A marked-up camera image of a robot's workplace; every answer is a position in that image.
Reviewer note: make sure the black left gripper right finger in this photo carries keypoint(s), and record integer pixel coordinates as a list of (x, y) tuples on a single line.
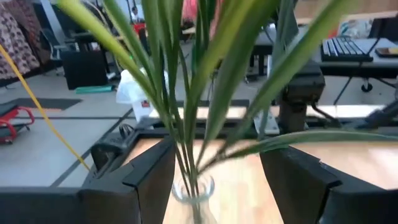
[(326, 202)]

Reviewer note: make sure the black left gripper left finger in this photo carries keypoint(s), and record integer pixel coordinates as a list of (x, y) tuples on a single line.
[(93, 208)]

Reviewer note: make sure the pink artificial flower bunch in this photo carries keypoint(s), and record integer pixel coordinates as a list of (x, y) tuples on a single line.
[(227, 68)]

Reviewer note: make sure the clear glass vase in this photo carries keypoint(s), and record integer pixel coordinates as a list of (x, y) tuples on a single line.
[(206, 215)]

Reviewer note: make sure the dark floor mat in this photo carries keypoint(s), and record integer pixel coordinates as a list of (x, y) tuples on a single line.
[(46, 103)]

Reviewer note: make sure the red and black creeper seat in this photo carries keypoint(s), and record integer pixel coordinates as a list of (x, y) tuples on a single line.
[(9, 124)]

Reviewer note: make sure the teal bar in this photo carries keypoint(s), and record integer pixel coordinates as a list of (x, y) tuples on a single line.
[(93, 89)]

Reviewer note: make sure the white bag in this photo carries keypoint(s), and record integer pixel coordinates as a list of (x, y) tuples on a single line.
[(130, 90)]

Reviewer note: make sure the black cabinet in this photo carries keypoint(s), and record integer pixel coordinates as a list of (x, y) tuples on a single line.
[(84, 70)]

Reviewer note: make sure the grey desk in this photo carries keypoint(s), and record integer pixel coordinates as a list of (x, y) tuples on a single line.
[(385, 67)]

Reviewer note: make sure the black computer keyboard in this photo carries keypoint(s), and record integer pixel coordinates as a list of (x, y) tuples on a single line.
[(345, 48)]

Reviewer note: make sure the dark smartphone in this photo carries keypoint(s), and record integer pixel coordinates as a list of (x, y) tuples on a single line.
[(387, 51)]

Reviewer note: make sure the brown spotted patterned cloth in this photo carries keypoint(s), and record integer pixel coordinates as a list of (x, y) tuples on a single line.
[(15, 46)]

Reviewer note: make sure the red bin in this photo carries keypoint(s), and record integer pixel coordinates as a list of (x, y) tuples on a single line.
[(140, 28)]

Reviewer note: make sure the black aluminium table frame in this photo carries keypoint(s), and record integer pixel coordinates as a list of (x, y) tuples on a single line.
[(149, 130)]

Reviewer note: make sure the silver metal bracket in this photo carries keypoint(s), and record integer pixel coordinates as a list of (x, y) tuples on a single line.
[(267, 124)]

